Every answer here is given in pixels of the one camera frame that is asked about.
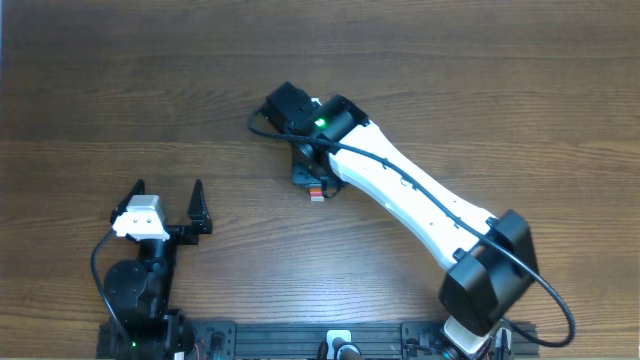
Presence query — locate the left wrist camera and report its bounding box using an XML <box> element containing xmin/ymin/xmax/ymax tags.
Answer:
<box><xmin>111</xmin><ymin>194</ymin><xmax>171</xmax><ymax>243</ymax></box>

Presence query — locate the mounting rail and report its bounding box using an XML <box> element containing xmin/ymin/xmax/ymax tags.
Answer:
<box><xmin>97</xmin><ymin>319</ymin><xmax>541</xmax><ymax>360</ymax></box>

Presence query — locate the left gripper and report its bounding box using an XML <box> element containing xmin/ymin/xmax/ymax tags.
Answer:
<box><xmin>110</xmin><ymin>178</ymin><xmax>214</xmax><ymax>246</ymax></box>

